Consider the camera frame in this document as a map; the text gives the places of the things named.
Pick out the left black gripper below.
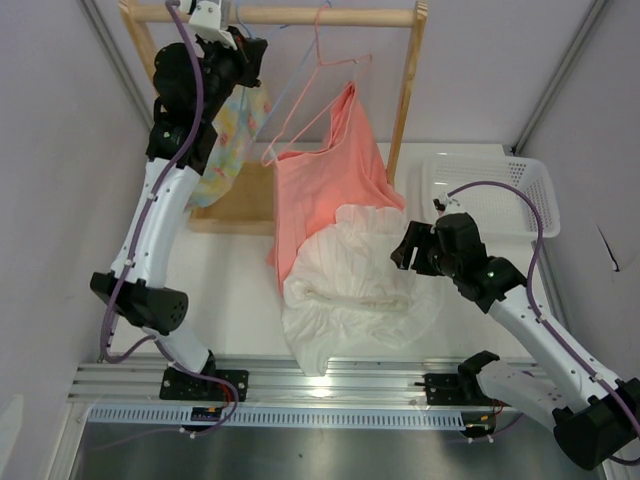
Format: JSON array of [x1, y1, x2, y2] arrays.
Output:
[[196, 26, 266, 122]]

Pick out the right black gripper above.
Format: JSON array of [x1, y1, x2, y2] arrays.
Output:
[[391, 221, 461, 279]]

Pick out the light blue wire hanger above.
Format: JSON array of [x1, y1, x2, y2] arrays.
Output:
[[234, 1, 327, 167]]

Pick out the white pleated skirt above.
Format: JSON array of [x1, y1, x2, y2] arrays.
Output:
[[282, 205, 444, 377]]

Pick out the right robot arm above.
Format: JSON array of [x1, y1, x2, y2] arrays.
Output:
[[391, 213, 639, 470]]

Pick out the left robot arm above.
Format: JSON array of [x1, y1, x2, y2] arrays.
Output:
[[90, 27, 268, 400]]

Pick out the floral patterned skirt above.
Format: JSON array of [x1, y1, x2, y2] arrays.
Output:
[[186, 84, 271, 210]]

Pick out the salmon pink skirt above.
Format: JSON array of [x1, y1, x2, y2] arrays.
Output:
[[268, 82, 406, 286]]

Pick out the pink hanger with salmon skirt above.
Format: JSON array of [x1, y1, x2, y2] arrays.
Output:
[[260, 4, 374, 169]]

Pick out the white plastic basket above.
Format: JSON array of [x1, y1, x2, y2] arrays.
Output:
[[421, 153, 561, 240]]

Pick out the wooden clothes rack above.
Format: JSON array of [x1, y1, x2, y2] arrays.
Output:
[[118, 1, 428, 235]]

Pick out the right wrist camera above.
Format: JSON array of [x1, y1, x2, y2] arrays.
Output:
[[433, 193, 466, 216]]

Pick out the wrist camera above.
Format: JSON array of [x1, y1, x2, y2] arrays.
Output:
[[433, 193, 466, 216], [178, 0, 237, 50]]

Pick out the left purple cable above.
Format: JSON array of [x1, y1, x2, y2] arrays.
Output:
[[97, 2, 241, 441]]

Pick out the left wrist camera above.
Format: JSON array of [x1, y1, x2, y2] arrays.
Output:
[[178, 0, 237, 50]]

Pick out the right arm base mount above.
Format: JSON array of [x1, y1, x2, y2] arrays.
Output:
[[413, 351, 500, 407]]

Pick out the aluminium mounting rail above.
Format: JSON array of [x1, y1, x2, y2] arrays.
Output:
[[67, 355, 551, 412]]

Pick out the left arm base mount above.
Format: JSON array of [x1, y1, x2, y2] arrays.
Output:
[[159, 367, 249, 402]]

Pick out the white slotted cable duct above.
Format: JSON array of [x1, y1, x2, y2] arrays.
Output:
[[88, 404, 466, 431]]

